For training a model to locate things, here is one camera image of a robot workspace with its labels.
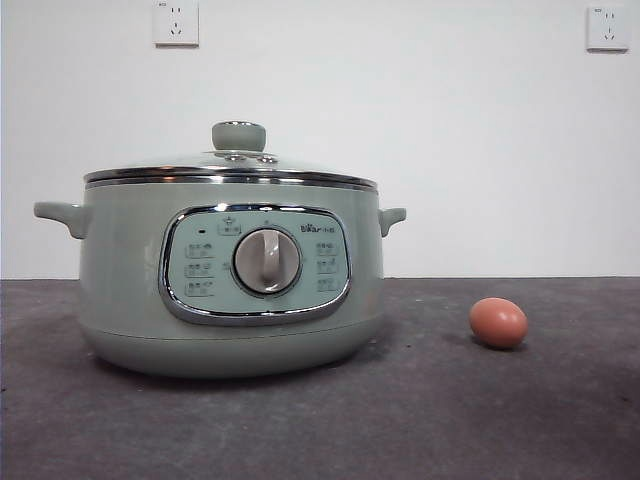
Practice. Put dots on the brown egg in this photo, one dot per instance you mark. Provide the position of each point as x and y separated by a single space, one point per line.
498 323

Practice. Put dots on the white wall socket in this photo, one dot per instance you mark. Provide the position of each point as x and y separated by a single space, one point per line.
175 22
608 29

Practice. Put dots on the green electric cooking pot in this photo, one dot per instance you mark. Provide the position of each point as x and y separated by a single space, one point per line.
125 280

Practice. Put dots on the glass lid with green knob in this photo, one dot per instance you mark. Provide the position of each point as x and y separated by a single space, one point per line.
238 135

